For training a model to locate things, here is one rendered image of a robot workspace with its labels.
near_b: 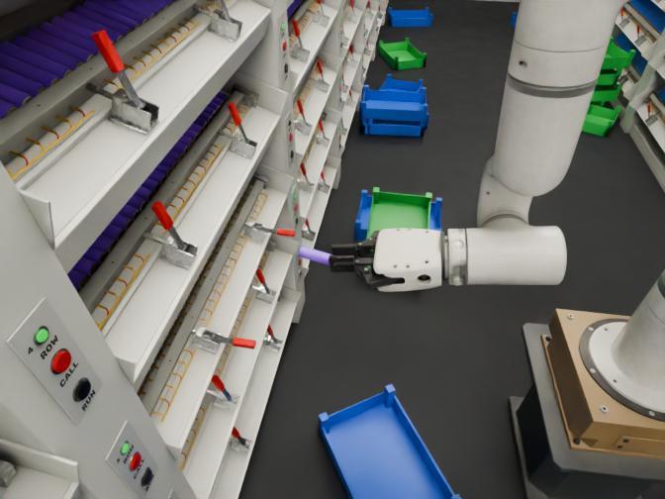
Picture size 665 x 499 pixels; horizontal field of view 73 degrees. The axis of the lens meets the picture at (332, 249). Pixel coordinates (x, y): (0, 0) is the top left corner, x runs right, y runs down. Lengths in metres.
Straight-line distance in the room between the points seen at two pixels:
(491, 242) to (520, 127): 0.18
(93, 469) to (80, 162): 0.28
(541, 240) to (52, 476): 0.61
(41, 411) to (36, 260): 0.12
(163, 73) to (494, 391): 1.09
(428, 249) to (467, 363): 0.72
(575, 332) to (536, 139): 0.54
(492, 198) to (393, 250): 0.17
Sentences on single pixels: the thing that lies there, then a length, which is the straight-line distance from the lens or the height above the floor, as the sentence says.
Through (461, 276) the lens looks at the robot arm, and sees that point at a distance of 0.68.
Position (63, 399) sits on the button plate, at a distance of 0.44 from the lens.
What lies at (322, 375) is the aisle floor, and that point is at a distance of 1.29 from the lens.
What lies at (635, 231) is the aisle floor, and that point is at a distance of 2.02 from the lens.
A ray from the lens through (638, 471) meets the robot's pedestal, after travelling 1.03.
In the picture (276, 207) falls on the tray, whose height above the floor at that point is 0.49.
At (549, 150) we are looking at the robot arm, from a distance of 0.56.
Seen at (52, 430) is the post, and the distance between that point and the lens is 0.45.
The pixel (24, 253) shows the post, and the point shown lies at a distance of 0.37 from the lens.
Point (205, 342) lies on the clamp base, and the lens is 0.75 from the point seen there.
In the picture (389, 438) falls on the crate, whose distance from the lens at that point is 1.21.
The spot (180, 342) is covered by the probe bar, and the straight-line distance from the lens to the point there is 0.74.
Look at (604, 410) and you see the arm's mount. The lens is 0.91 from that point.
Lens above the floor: 1.10
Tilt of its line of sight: 43 degrees down
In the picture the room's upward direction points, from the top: straight up
